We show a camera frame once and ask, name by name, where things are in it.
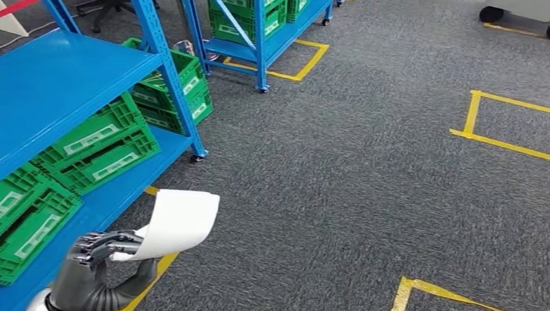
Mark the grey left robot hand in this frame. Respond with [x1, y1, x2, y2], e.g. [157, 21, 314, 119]
[48, 226, 161, 311]

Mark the white curved plastic part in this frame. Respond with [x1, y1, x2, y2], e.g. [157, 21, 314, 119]
[109, 186, 221, 269]

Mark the white wheeled cart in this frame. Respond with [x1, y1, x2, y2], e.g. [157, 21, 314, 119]
[477, 0, 550, 41]

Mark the white floor cable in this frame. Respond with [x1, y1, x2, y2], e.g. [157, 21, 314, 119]
[0, 13, 62, 56]

